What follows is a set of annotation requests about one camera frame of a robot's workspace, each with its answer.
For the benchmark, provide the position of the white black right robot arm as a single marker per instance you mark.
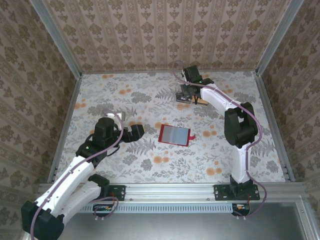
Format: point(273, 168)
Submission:
point(240, 125)

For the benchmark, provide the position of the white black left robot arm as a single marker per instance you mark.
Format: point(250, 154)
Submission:
point(67, 185)

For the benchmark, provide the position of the orange card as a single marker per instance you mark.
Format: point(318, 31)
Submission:
point(202, 102)

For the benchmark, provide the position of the clear plastic box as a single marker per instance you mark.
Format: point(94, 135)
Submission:
point(183, 107)

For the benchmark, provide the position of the small connector board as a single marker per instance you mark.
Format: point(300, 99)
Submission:
point(102, 208)
point(241, 207)

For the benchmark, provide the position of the grey metal sheet panel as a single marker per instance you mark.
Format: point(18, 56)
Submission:
point(175, 227)

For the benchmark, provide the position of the aluminium table side rail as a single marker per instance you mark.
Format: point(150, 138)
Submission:
point(70, 105)
point(273, 112)

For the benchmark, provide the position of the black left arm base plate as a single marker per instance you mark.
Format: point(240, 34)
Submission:
point(117, 191)

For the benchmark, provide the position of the aluminium table end rail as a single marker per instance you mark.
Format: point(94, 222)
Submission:
point(125, 72)

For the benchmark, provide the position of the aluminium table edge rail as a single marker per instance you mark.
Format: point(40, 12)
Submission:
point(170, 191)

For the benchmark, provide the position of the aluminium frame post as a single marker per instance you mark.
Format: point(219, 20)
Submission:
point(57, 37)
point(279, 37)

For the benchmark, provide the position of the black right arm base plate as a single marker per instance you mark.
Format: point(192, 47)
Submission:
point(221, 192)

